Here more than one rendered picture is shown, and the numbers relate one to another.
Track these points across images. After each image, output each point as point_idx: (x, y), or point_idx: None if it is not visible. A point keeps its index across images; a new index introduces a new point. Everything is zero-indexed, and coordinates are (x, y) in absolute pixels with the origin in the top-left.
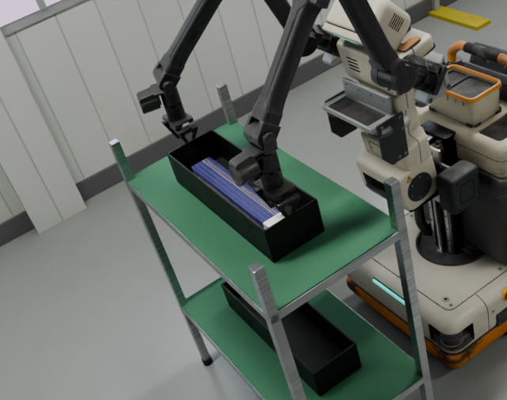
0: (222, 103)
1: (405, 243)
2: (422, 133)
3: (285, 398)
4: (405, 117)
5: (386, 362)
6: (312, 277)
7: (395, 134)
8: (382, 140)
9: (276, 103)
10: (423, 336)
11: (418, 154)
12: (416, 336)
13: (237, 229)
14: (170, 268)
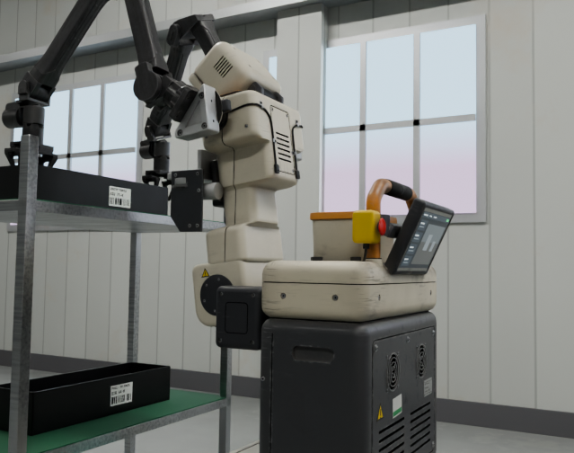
0: None
1: (22, 220)
2: (238, 225)
3: None
4: (213, 183)
5: (37, 443)
6: None
7: (189, 193)
8: (174, 190)
9: (43, 61)
10: (17, 386)
11: (222, 245)
12: (11, 377)
13: None
14: (131, 334)
